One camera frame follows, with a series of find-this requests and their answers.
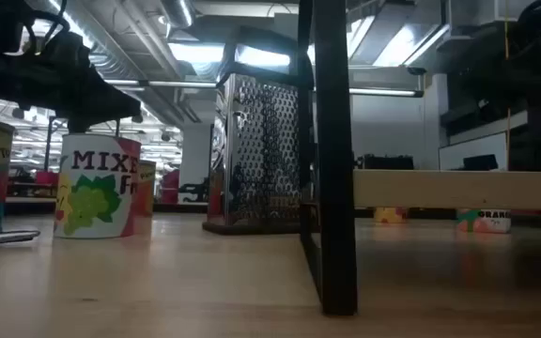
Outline light wooden shelf board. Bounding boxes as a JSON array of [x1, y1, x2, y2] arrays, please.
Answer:
[[351, 168, 541, 211]]

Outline white wall board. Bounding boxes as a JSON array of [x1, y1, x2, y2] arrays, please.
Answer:
[[438, 131, 509, 172]]

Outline yellow pink short can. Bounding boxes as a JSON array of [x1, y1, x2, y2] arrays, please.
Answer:
[[373, 206, 410, 224]]

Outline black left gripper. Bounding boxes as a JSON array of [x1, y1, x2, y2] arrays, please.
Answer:
[[0, 31, 142, 134]]

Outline Orange label short can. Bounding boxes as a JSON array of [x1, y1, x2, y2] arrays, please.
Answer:
[[456, 207, 513, 235]]

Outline Mixed Fruit label tin can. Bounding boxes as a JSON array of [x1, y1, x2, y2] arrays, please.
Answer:
[[53, 132, 143, 240]]

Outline black background equipment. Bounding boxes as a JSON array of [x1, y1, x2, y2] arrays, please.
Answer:
[[355, 153, 415, 171]]

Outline silver ventilation duct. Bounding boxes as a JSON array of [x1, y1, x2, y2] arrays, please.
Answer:
[[159, 0, 197, 30], [86, 41, 145, 82]]

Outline long ceiling tube light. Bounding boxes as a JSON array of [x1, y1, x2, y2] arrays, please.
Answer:
[[348, 86, 425, 99], [103, 78, 219, 90]]

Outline small black monitor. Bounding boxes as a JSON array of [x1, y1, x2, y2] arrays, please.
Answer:
[[462, 154, 500, 172]]

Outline yellow orange label can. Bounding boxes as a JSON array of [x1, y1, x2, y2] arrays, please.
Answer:
[[131, 159, 158, 222]]

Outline black metal shelf frame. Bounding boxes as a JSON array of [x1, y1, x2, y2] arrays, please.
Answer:
[[296, 0, 360, 316]]

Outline red background chair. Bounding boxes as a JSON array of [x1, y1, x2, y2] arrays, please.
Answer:
[[160, 168, 181, 206]]

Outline red background box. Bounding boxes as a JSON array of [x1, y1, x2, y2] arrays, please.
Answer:
[[35, 170, 60, 187]]

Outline steel box grater black handle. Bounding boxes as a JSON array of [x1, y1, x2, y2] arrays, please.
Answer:
[[201, 23, 321, 237]]

